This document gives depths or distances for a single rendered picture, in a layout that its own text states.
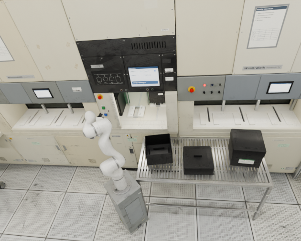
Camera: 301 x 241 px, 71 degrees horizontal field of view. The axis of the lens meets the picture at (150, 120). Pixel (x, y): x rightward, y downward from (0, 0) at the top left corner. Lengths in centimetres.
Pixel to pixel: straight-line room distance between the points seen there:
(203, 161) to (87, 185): 179
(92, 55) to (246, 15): 132
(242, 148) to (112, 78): 141
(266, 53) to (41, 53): 199
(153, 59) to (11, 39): 131
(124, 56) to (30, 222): 244
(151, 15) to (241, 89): 106
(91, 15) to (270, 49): 147
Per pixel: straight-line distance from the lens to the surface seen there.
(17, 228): 344
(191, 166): 215
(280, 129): 268
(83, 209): 312
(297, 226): 309
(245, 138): 226
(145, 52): 195
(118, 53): 200
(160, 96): 269
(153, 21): 184
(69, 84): 236
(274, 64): 214
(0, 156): 404
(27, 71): 252
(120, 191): 217
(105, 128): 168
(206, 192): 300
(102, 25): 194
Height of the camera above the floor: 261
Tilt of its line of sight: 42 degrees down
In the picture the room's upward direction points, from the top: 8 degrees counter-clockwise
